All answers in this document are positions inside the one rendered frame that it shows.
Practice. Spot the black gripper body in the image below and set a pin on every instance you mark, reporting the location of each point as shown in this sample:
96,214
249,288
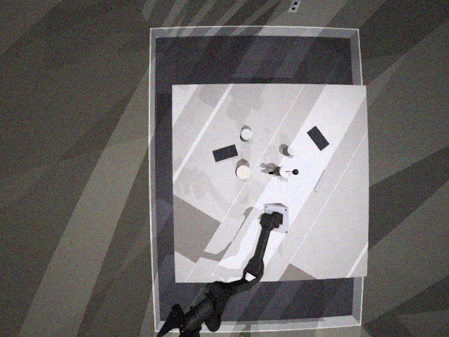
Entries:
188,322

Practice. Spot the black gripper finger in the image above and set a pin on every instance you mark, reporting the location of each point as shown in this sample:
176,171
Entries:
169,325

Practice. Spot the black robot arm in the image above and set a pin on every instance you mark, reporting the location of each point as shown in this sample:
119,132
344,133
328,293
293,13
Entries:
210,311

